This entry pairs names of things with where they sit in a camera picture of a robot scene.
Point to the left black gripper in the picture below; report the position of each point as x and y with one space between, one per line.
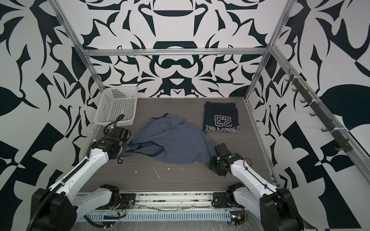
126 145

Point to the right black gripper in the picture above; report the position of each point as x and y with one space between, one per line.
213 159

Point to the navy tank top red trim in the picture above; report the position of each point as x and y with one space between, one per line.
221 117

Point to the grey blue printed tank top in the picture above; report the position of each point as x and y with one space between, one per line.
170 139

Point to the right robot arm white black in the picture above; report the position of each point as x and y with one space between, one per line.
273 206

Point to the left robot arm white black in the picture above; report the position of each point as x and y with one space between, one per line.
57 208

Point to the white plastic laundry basket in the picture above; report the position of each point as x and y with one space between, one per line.
114 102

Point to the small green circuit board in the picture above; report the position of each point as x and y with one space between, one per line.
238 217

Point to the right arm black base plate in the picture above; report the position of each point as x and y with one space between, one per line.
220 200

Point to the white slotted cable duct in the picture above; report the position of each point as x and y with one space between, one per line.
213 215

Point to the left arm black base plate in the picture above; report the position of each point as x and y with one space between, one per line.
126 201

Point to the aluminium frame enclosure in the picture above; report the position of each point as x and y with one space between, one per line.
358 155

